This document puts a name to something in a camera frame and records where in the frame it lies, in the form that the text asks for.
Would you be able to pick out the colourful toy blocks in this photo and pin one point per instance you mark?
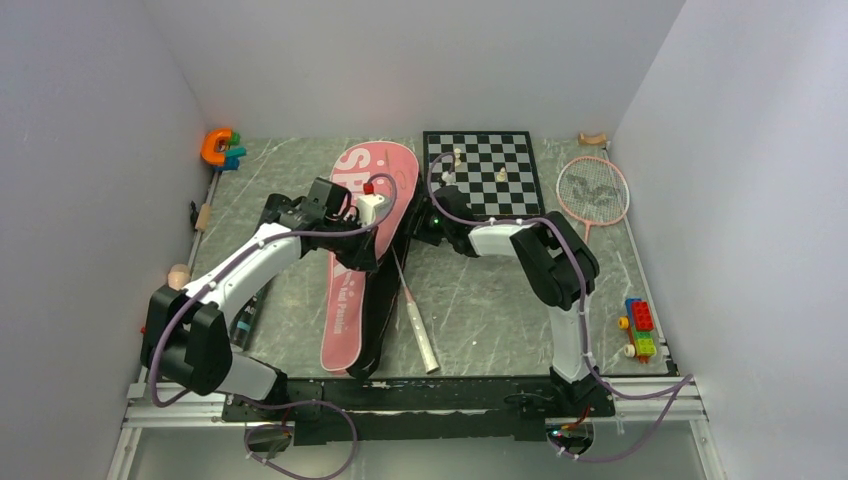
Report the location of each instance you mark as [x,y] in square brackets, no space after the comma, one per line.
[638,324]

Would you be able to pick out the teal blue toy blocks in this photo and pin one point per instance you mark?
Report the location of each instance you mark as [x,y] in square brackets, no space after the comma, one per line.
[232,158]

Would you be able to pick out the pink racket bag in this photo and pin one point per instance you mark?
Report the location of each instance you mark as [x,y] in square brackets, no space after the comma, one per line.
[362,288]

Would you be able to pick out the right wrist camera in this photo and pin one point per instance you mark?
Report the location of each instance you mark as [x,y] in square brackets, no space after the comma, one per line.
[448,178]

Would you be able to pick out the black shuttlecock tube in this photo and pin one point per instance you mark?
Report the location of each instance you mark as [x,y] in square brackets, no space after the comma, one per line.
[241,328]

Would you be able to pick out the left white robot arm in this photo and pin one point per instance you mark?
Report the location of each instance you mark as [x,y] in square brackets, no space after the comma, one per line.
[186,334]

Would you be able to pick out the wooden rolling pin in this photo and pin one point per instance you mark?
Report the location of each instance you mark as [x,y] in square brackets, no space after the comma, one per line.
[178,276]

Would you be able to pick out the orange C-shaped toy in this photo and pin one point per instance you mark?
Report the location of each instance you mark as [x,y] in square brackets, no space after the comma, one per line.
[217,143]

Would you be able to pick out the black front rail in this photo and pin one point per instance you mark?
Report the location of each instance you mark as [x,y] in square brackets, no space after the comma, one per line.
[520,407]

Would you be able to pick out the pink badminton racket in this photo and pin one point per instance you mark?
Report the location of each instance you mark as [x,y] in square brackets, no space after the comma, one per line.
[427,353]
[593,191]

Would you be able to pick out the black white chessboard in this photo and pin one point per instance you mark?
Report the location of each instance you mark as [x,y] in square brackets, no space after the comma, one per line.
[483,154]

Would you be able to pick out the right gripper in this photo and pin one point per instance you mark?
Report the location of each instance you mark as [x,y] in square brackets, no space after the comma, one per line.
[426,208]

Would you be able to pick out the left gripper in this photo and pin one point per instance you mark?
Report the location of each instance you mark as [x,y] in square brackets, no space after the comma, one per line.
[363,257]

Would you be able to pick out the small wooden object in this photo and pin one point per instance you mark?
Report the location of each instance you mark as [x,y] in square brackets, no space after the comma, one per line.
[598,140]

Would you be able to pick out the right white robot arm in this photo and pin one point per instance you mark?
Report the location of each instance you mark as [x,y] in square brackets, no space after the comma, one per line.
[557,263]

